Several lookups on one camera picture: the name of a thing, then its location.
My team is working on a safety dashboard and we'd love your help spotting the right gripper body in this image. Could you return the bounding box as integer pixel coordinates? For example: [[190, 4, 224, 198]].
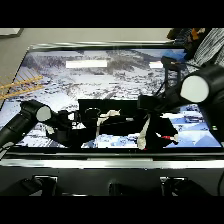
[[137, 94, 160, 114]]

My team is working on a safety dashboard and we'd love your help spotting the silver frame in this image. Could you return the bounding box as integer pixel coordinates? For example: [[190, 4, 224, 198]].
[[0, 40, 224, 197]]

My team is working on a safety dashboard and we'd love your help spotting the white striped shirt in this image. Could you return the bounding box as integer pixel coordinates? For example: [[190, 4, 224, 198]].
[[187, 27, 224, 68]]

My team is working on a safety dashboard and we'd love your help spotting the heap of clothes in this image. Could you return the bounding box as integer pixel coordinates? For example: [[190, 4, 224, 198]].
[[166, 27, 214, 62]]

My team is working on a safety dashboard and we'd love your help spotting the yellow wooden rack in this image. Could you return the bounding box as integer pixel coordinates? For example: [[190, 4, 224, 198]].
[[0, 69, 45, 102]]

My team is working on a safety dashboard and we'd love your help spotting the black garment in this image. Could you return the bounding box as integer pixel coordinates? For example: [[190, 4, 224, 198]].
[[49, 98, 180, 152]]

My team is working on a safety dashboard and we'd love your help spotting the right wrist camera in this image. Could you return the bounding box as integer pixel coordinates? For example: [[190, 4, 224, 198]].
[[160, 55, 188, 98]]

